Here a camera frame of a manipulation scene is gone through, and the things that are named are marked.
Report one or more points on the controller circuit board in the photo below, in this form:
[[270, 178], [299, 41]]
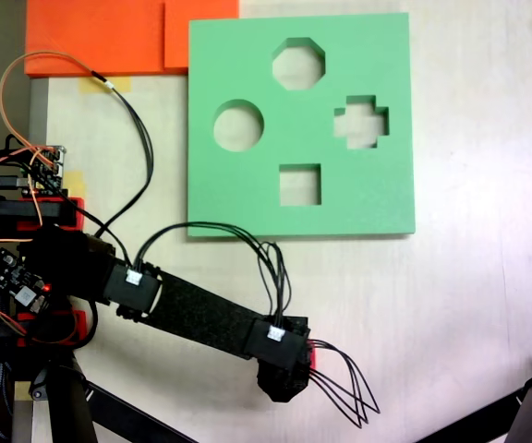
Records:
[[46, 171]]

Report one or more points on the black circuit board red LED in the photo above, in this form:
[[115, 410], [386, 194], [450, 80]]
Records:
[[14, 274]]

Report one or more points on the green shape sorter board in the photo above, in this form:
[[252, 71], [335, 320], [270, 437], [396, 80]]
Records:
[[247, 194]]

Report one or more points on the yellow tape piece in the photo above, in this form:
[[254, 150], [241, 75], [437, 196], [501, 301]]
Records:
[[76, 184], [104, 85]]

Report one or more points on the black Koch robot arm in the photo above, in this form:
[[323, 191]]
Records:
[[201, 314]]

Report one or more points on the red octagonal pillar block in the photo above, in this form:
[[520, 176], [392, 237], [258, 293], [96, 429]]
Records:
[[312, 355]]

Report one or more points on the red printed base bracket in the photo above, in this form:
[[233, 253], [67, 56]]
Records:
[[80, 325], [79, 210]]

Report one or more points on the large orange foam block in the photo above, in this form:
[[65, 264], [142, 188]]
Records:
[[95, 37]]

